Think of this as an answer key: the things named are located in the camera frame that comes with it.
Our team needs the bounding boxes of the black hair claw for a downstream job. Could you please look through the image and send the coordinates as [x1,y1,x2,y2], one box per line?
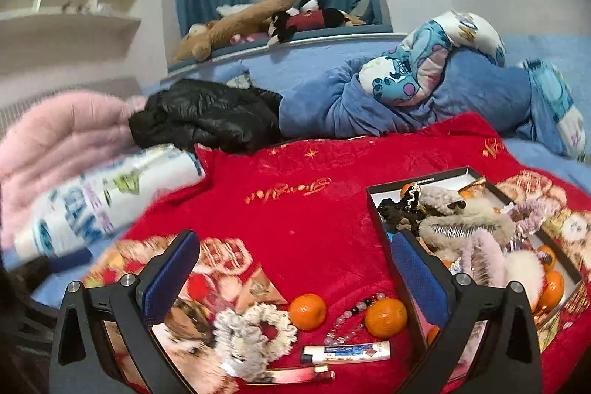
[378,191,426,238]

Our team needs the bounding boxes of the white fluffy scrunchie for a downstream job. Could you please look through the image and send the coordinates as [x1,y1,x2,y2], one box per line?
[213,302,298,381]

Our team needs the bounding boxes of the black red mouse plush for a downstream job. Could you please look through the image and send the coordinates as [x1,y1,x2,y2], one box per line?
[268,0,352,44]

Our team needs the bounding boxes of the brown plush dog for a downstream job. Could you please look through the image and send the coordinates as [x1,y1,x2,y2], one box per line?
[173,0,300,62]

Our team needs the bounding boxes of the red bear print blanket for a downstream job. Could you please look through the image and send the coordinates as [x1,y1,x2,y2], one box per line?
[83,112,591,394]

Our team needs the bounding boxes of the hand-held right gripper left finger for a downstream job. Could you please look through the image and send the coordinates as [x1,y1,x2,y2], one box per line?
[50,230,201,394]

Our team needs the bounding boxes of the lilac scrunchie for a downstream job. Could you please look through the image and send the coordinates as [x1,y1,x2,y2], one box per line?
[508,198,555,238]

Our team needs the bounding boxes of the pink white small plush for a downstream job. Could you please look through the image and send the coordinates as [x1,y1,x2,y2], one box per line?
[229,31,269,46]

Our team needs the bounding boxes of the grey fluffy hair clip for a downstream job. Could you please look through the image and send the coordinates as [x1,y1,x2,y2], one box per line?
[418,186,467,217]

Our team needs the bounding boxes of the pink fluffy hair claw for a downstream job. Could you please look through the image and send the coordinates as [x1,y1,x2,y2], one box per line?
[455,232,509,288]

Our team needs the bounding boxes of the orange snack packet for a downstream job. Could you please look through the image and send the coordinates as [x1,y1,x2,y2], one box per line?
[457,178,488,198]

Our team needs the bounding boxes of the white fluffy pompom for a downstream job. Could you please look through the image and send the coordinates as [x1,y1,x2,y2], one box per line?
[503,251,546,312]

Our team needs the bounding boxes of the bead bracelet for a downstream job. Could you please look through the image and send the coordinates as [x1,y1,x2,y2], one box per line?
[323,292,386,346]

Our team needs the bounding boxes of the small shelf ornaments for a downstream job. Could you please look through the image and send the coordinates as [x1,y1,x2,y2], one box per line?
[62,1,114,16]

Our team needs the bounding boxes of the black cardboard box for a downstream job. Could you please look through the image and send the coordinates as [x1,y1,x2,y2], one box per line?
[367,165,583,386]

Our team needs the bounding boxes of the blue cartoon print quilt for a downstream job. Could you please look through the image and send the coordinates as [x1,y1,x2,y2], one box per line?
[278,11,587,159]

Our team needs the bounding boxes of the white monster print blanket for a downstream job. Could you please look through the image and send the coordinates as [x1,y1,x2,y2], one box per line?
[14,145,206,261]

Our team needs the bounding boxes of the gold snack packet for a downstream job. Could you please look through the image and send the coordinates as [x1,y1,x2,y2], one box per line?
[247,267,288,307]

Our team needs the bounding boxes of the orange white plush toy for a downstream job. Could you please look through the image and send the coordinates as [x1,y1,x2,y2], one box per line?
[342,8,368,27]

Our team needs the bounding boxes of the blue window ledge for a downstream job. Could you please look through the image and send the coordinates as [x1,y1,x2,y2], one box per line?
[159,31,409,76]

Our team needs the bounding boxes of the white lip balm tube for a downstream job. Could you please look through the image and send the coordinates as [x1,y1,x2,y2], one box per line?
[301,341,391,363]

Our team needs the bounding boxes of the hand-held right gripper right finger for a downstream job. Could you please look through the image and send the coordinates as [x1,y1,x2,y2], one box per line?
[392,230,543,394]

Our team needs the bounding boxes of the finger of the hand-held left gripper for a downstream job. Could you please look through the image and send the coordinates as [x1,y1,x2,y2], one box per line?
[48,247,93,274]

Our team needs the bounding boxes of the beige fluffy hair claw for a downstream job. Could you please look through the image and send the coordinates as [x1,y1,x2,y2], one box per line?
[418,200,515,249]

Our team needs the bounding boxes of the pink comforter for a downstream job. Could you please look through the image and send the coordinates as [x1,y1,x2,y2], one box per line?
[0,92,148,238]

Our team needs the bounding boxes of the black puffer jacket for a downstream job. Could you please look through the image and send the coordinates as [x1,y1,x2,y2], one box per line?
[128,79,283,155]

